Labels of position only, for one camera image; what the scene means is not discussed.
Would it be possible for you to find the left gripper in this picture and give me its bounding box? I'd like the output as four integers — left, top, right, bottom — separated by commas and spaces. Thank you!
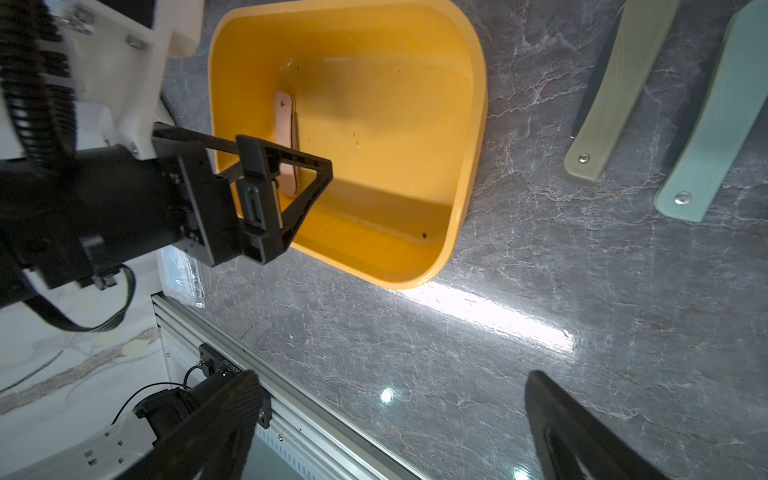
152, 122, 333, 267

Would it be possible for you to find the pink folding fruit knife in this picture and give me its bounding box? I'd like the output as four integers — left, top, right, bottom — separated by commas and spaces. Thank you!
275, 92, 300, 198

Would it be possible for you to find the grey-green folding fruit knife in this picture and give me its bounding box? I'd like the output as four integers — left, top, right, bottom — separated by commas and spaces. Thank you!
564, 1, 680, 181

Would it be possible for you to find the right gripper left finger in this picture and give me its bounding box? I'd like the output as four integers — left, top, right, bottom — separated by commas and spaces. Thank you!
119, 371, 259, 479

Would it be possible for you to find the yellow plastic tray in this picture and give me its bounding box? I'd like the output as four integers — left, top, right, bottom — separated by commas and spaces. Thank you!
208, 1, 488, 290

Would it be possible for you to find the olive grey folding fruit knife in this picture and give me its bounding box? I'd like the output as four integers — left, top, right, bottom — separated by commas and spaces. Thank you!
653, 1, 767, 222

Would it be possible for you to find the aluminium frame rail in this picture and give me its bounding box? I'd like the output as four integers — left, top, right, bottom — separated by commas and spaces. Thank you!
152, 293, 428, 479

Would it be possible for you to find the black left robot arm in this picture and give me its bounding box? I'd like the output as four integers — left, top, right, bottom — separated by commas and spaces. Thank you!
1, 1, 333, 332

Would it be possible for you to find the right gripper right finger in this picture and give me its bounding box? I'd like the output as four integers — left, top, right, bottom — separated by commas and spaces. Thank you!
525, 370, 666, 479

